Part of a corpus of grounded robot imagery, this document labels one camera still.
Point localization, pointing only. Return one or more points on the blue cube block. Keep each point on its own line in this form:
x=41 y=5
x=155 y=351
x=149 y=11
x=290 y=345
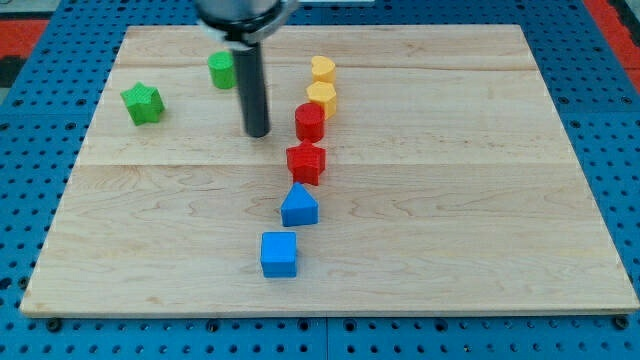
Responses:
x=278 y=254

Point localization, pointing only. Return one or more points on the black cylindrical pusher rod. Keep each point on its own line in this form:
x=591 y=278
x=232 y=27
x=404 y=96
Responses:
x=251 y=87

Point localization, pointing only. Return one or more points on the blue triangle block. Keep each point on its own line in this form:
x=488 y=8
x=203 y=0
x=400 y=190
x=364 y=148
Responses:
x=299 y=207

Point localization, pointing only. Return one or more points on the green cylinder block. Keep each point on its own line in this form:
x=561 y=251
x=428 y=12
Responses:
x=221 y=69

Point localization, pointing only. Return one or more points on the red star block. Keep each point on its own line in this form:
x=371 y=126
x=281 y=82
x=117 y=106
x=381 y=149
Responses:
x=306 y=162

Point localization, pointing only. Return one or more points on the yellow heart block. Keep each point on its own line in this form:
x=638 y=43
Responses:
x=323 y=69

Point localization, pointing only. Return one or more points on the wooden board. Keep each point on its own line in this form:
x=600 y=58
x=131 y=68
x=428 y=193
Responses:
x=450 y=188

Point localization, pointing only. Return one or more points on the green star block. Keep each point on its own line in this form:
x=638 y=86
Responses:
x=143 y=103

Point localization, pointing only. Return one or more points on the yellow hexagon block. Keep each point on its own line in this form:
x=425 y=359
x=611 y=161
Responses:
x=324 y=95

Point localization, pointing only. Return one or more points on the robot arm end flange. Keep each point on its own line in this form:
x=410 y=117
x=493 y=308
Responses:
x=242 y=24

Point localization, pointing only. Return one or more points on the red cylinder block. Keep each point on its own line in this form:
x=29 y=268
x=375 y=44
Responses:
x=309 y=122

